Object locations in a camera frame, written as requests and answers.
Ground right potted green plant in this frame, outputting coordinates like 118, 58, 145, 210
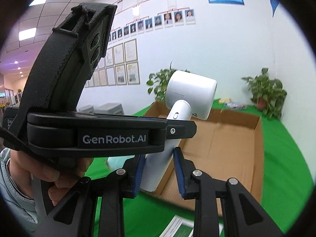
241, 67, 287, 120

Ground grey office printer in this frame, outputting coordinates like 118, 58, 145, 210
78, 103, 124, 115

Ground person's left hand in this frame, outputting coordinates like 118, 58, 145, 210
9, 149, 77, 205

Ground light blue jacket sleeve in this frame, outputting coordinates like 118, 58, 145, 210
1, 148, 42, 235

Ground white green medicine box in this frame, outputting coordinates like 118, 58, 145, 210
159, 214, 224, 237

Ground left potted green plant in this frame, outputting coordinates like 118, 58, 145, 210
146, 63, 177, 102

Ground framed certificates on wall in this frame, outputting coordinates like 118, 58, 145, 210
85, 39, 140, 88

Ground large open cardboard box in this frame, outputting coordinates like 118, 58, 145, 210
133, 101, 265, 216

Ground white hair dryer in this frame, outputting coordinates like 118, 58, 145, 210
140, 71, 217, 192

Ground green table cloth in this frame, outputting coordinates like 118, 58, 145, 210
85, 98, 314, 237

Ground potted green plant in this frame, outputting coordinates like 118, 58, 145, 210
241, 67, 287, 120
146, 63, 177, 102

